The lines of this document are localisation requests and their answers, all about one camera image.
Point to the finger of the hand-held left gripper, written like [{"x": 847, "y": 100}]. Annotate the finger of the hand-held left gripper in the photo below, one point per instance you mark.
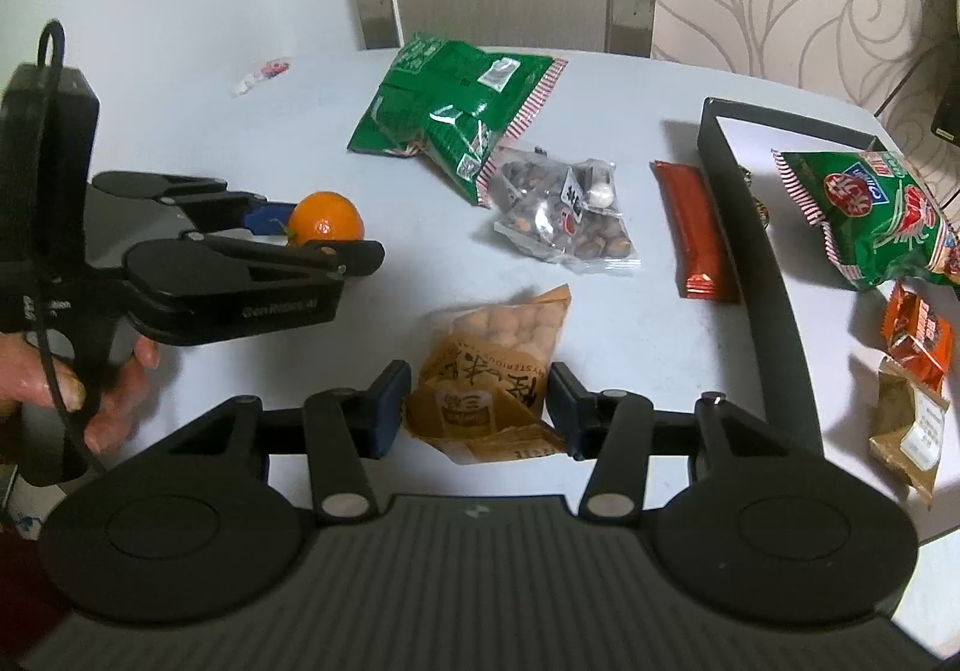
[
  {"x": 300, "y": 260},
  {"x": 262, "y": 218}
]

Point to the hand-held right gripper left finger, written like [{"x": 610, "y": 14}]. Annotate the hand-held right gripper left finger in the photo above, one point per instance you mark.
[{"x": 390, "y": 408}]

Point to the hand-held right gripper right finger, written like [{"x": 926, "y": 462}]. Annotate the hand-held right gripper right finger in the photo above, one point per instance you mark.
[{"x": 559, "y": 408}]

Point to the orange tangerine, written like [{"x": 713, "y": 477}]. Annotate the orange tangerine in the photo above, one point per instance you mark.
[{"x": 328, "y": 219}]

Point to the tan coated peanut bag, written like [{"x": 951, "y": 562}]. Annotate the tan coated peanut bag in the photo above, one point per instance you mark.
[{"x": 480, "y": 371}]

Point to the clear bag of dark nuts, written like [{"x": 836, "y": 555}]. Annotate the clear bag of dark nuts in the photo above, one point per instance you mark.
[{"x": 562, "y": 213}]

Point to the plain green snack bag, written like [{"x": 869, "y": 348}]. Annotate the plain green snack bag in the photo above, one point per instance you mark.
[{"x": 442, "y": 108}]

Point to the red-orange stick packet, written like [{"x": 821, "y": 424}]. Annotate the red-orange stick packet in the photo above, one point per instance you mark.
[{"x": 697, "y": 236}]

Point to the black box with white inside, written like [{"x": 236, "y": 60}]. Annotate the black box with white inside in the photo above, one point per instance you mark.
[{"x": 780, "y": 326}]

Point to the gold pastry packet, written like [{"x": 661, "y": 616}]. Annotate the gold pastry packet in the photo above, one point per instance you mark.
[{"x": 911, "y": 431}]

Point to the orange snack packet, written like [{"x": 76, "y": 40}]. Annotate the orange snack packet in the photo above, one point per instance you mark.
[{"x": 919, "y": 337}]

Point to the green red-print snack bag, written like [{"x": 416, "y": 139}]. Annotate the green red-print snack bag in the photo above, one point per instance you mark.
[{"x": 877, "y": 221}]

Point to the person's left hand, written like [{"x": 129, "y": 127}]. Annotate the person's left hand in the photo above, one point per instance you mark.
[{"x": 124, "y": 401}]

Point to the small pink white wrapper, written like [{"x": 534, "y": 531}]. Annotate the small pink white wrapper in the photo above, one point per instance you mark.
[{"x": 262, "y": 74}]

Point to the person's dark red clothing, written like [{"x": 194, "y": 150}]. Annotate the person's dark red clothing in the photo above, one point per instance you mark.
[{"x": 22, "y": 588}]

